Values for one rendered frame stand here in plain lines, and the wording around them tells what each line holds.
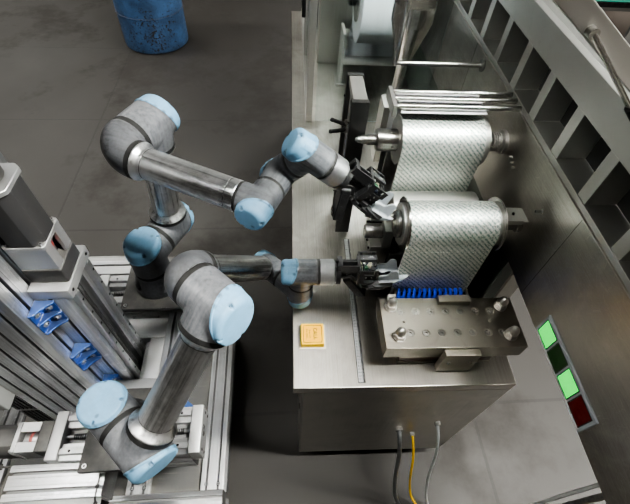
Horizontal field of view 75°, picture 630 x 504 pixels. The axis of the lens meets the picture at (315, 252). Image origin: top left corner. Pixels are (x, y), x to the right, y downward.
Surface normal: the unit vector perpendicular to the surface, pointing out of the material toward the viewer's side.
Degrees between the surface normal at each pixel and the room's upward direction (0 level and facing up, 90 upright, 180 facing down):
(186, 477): 0
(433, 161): 92
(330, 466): 0
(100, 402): 8
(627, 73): 90
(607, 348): 90
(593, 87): 90
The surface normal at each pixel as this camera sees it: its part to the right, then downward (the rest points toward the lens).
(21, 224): 0.75, 0.54
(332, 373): 0.05, -0.61
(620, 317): -1.00, 0.00
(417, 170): 0.04, 0.81
